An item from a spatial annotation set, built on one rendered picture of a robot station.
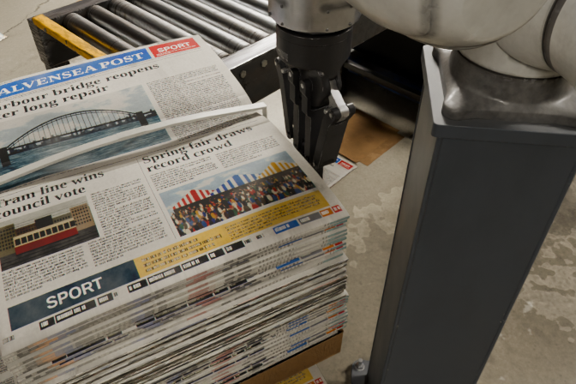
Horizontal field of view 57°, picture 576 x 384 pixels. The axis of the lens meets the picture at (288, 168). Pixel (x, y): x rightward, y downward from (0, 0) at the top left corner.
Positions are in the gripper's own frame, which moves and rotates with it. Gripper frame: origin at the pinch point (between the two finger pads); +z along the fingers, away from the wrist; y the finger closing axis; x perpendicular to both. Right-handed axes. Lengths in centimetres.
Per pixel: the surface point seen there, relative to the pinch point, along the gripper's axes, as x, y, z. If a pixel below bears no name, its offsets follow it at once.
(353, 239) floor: 53, -55, 96
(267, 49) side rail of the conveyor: 23, -57, 16
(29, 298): -31.0, 11.4, -10.0
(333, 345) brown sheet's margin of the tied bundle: -6.0, 16.0, 10.1
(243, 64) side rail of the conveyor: 15, -54, 16
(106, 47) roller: -9, -77, 17
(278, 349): -12.8, 16.0, 5.1
